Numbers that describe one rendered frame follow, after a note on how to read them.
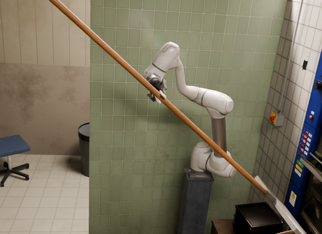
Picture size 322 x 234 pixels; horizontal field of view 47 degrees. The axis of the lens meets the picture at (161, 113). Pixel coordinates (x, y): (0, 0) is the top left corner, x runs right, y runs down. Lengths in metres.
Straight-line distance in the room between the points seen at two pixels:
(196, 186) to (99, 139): 0.94
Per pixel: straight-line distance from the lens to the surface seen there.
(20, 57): 5.02
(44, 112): 5.18
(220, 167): 2.87
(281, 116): 3.22
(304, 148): 2.93
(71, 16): 1.77
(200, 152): 2.96
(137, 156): 3.41
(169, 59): 2.13
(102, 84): 3.12
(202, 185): 3.09
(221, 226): 3.30
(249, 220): 3.06
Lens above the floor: 2.58
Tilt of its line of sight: 22 degrees down
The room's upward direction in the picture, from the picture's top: 5 degrees clockwise
